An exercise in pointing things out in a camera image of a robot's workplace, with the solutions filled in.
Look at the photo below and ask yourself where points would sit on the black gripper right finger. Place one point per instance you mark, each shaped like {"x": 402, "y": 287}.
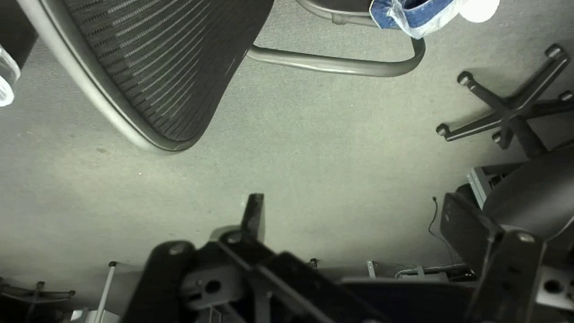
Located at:
{"x": 520, "y": 277}

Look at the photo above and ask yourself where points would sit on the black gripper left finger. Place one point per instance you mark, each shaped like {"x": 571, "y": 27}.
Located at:
{"x": 232, "y": 278}

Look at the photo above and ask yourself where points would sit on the blue denim jacket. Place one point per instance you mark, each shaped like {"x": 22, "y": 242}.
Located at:
{"x": 418, "y": 18}

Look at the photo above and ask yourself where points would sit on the black chair star base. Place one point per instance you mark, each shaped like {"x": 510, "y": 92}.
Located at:
{"x": 510, "y": 115}

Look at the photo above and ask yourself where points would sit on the black mesh office chair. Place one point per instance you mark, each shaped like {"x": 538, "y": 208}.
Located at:
{"x": 158, "y": 68}

